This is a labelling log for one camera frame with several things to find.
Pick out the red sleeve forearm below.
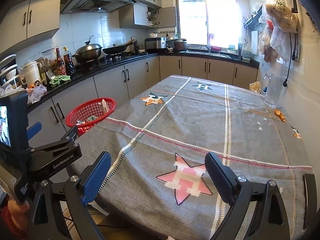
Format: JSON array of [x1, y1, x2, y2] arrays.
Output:
[[1, 206, 26, 240]]

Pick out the clear glass pitcher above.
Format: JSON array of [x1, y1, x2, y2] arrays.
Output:
[[261, 73, 285, 108]]

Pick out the white dish rack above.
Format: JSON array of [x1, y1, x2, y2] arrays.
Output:
[[0, 54, 21, 89]]

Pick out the green cloth rag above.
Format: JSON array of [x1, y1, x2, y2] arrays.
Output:
[[49, 75, 71, 87]]

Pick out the crumpled clear plastic bags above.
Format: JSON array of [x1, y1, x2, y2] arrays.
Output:
[[0, 84, 47, 105]]

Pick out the dark cooking pot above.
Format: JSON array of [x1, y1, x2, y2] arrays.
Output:
[[174, 38, 188, 52]]

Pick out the red plastic mesh basket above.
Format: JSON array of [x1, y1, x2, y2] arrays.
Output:
[[66, 98, 117, 136]]

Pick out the orange peel scrap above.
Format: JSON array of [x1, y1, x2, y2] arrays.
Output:
[[274, 109, 285, 122]]

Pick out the black hanging cable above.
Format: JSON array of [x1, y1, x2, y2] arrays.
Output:
[[282, 32, 298, 88]]

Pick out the hanging plastic bags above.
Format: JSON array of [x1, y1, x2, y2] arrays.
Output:
[[258, 0, 298, 63]]

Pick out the silver rice cooker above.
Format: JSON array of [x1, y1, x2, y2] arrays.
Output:
[[144, 37, 167, 53]]

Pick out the black frying pan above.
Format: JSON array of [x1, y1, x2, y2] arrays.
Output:
[[103, 39, 135, 55]]

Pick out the yellow plastic bag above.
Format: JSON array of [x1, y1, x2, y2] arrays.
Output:
[[249, 81, 261, 94]]

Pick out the person's left hand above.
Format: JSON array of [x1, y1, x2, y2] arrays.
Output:
[[8, 198, 30, 232]]

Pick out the steel wok with lid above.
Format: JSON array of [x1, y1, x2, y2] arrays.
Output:
[[72, 35, 102, 64]]

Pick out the dark soy sauce bottle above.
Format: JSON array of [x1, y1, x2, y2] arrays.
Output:
[[63, 47, 75, 76]]

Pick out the range hood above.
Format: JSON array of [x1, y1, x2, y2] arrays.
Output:
[[60, 0, 135, 14]]

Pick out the green flat box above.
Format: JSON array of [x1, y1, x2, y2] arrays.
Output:
[[86, 115, 98, 122]]

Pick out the white electric kettle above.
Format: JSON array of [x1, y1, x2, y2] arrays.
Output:
[[23, 61, 42, 88]]

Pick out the grey patterned tablecloth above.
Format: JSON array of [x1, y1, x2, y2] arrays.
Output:
[[71, 76, 312, 239]]

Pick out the red label sauce bottle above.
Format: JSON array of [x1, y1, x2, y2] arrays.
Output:
[[56, 47, 67, 75]]

